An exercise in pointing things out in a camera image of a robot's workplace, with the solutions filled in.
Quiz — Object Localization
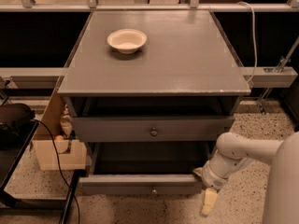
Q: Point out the grey drawer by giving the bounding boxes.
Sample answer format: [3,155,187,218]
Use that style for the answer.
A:
[78,141,216,196]
[73,116,235,143]

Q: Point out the grey top drawer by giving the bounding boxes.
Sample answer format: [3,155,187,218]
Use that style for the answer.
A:
[73,116,235,143]

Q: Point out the metal railing frame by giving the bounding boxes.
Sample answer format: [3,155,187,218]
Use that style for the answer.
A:
[0,0,299,89]

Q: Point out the white hanging cable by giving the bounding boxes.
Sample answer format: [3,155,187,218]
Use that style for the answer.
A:
[237,1,258,84]

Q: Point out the black cable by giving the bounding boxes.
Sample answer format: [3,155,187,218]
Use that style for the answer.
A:
[31,119,81,224]

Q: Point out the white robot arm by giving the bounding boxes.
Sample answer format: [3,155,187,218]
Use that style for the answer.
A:
[193,133,299,224]

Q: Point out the grey wooden drawer cabinet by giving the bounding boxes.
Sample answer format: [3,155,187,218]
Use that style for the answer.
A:
[57,9,251,175]

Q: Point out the black device on table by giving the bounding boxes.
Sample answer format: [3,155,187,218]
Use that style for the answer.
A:
[0,104,36,149]

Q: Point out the white paper bowl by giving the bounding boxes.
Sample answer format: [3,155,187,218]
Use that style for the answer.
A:
[107,29,147,54]

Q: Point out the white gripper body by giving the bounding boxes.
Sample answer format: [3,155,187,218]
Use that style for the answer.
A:
[201,151,252,190]

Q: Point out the cardboard box with items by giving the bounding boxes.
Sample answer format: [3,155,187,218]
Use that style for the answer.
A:
[33,91,89,171]

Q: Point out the black side table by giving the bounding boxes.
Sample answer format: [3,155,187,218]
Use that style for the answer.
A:
[0,119,86,224]

